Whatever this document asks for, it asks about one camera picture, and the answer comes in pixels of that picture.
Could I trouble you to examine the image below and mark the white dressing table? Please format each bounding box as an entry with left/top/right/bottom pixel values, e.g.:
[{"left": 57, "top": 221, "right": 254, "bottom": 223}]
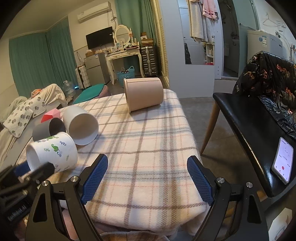
[{"left": 105, "top": 47, "right": 144, "bottom": 85}]

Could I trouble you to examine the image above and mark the silver mini fridge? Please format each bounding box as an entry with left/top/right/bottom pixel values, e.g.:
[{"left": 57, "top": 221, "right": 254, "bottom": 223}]
[{"left": 84, "top": 53, "right": 110, "bottom": 86}]

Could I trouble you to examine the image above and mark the white hanging towel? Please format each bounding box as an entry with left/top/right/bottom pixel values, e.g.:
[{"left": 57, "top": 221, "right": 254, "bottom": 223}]
[{"left": 187, "top": 1, "right": 208, "bottom": 42}]

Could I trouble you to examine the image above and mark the teal curtain left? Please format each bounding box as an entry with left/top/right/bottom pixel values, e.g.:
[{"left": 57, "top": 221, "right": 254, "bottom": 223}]
[{"left": 9, "top": 18, "right": 78, "bottom": 97}]

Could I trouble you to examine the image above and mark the white air conditioner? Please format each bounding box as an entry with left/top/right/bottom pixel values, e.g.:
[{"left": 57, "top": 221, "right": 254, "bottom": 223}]
[{"left": 77, "top": 1, "right": 111, "bottom": 23}]

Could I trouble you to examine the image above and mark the oval vanity mirror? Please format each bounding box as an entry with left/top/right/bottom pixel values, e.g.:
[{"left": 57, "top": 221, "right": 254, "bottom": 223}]
[{"left": 114, "top": 25, "right": 131, "bottom": 45}]

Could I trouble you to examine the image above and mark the red pink faceted cup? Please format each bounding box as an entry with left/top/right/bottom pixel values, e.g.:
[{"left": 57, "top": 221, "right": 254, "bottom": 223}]
[{"left": 41, "top": 108, "right": 61, "bottom": 123}]

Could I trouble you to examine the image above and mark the dark grey cup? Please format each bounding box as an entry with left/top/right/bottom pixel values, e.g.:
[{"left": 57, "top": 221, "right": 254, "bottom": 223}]
[{"left": 32, "top": 118, "right": 66, "bottom": 142}]

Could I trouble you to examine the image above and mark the black chair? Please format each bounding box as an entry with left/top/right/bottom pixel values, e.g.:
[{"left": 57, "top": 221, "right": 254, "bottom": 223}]
[{"left": 201, "top": 92, "right": 295, "bottom": 197}]

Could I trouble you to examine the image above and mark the light grey cup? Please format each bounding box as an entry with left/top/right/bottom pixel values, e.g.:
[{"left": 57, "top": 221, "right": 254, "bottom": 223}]
[{"left": 62, "top": 105, "right": 99, "bottom": 146}]

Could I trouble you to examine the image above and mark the pink hanging towel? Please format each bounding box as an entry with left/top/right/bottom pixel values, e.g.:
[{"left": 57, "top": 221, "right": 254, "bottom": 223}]
[{"left": 202, "top": 0, "right": 217, "bottom": 20}]

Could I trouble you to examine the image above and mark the teal laundry basket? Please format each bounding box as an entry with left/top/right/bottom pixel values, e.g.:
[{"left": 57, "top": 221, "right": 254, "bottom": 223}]
[{"left": 116, "top": 66, "right": 135, "bottom": 86}]

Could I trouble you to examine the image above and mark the black television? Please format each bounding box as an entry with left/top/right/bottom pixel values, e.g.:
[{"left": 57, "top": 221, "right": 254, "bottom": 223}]
[{"left": 86, "top": 27, "right": 113, "bottom": 49}]

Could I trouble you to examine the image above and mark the water jug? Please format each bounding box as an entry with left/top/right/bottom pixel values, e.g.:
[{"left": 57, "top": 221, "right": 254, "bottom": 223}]
[{"left": 63, "top": 80, "right": 75, "bottom": 97}]

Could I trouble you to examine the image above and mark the leaf patterned white blanket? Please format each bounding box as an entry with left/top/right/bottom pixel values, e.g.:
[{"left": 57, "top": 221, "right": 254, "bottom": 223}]
[{"left": 4, "top": 96, "right": 46, "bottom": 138}]

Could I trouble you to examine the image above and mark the white paper cup green print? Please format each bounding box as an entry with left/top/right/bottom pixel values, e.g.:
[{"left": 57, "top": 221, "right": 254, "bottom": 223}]
[{"left": 26, "top": 132, "right": 78, "bottom": 172}]

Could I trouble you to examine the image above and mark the black drawer cabinet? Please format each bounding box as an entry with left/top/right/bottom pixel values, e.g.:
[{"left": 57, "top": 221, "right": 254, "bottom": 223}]
[{"left": 140, "top": 46, "right": 159, "bottom": 77}]

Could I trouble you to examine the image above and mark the smartphone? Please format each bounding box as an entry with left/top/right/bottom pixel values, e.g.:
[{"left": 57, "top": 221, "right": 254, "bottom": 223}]
[{"left": 271, "top": 137, "right": 293, "bottom": 185}]

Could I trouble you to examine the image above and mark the bed with beige bedding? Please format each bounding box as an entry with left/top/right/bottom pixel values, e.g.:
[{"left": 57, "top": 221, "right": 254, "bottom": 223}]
[{"left": 1, "top": 84, "right": 67, "bottom": 163}]

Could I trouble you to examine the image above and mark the teal cushion stool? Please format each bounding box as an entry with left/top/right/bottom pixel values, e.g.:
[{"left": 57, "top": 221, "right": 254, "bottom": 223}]
[{"left": 73, "top": 84, "right": 110, "bottom": 104}]

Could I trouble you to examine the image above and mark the beige brown cup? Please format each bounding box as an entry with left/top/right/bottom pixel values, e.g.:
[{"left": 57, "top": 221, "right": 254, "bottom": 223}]
[{"left": 124, "top": 77, "right": 164, "bottom": 113}]

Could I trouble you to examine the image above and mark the plaid blanket tablecloth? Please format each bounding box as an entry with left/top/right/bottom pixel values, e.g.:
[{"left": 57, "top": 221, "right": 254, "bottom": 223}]
[{"left": 50, "top": 89, "right": 209, "bottom": 235}]

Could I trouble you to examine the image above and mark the white washing machine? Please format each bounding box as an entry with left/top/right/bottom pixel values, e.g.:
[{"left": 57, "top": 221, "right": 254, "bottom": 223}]
[{"left": 247, "top": 30, "right": 283, "bottom": 60}]

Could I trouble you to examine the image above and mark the black patterned bag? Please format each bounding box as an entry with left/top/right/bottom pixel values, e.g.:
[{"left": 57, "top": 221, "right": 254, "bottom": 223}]
[{"left": 232, "top": 51, "right": 296, "bottom": 139}]

